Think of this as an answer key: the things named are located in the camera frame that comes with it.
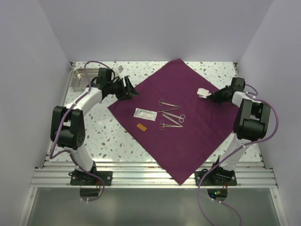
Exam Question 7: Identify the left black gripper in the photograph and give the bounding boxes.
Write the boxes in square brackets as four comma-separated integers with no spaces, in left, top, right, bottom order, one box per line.
[107,76,139,101]

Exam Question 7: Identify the metal tweezers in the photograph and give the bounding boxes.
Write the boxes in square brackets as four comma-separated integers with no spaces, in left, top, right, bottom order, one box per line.
[162,114,183,127]

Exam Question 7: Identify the middle metal scissors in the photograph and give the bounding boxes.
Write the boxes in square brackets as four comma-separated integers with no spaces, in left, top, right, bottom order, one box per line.
[164,112,185,123]

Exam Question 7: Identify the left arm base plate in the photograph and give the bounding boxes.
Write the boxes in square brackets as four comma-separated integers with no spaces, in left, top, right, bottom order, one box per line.
[68,170,112,186]

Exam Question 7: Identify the stainless steel tray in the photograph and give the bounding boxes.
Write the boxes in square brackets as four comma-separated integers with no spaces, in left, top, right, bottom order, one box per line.
[71,68,98,91]

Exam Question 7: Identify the lower hemostat clamp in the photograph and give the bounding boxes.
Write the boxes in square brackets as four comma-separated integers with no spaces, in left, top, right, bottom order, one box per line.
[159,121,182,130]

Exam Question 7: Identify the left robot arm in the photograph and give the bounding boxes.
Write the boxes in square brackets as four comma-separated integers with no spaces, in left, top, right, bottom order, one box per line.
[49,68,139,185]

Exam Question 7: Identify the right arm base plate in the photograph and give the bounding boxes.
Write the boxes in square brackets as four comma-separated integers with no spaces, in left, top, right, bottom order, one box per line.
[201,167,238,186]

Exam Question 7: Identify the upper small scissors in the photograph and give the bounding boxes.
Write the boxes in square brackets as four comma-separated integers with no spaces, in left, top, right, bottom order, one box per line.
[158,99,180,108]

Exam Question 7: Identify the white suture packet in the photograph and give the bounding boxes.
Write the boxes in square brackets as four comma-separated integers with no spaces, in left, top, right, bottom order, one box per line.
[133,108,157,121]

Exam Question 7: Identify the orange bandage strip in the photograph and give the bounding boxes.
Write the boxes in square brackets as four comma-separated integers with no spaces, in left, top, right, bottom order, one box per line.
[137,123,147,131]

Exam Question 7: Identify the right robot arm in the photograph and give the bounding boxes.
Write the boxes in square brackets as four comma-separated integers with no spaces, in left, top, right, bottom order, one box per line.
[206,78,271,185]

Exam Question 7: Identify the purple cloth drape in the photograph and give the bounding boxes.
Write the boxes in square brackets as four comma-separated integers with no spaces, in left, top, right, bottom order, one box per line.
[109,59,238,185]

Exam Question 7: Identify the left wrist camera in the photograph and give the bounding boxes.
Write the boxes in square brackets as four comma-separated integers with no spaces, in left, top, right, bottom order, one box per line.
[114,65,124,79]

